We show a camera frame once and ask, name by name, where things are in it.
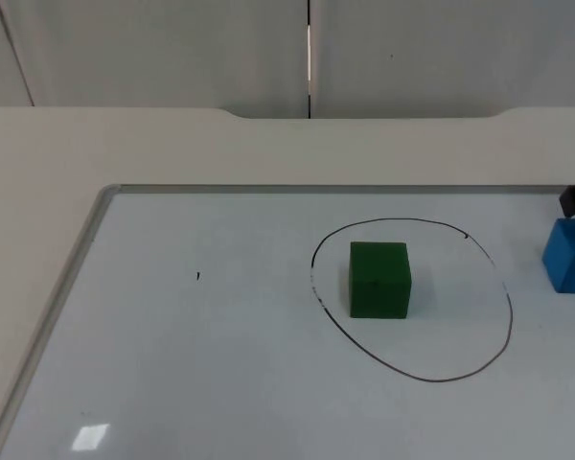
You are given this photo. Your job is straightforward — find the blue cube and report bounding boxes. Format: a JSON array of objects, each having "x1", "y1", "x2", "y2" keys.
[{"x1": 540, "y1": 217, "x2": 575, "y2": 294}]

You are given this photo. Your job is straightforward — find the green cube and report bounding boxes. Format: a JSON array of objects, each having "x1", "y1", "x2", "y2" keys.
[{"x1": 349, "y1": 241, "x2": 413, "y2": 319}]

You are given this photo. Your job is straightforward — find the grey-framed whiteboard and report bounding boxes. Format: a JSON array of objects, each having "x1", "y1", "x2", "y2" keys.
[{"x1": 0, "y1": 183, "x2": 575, "y2": 460}]

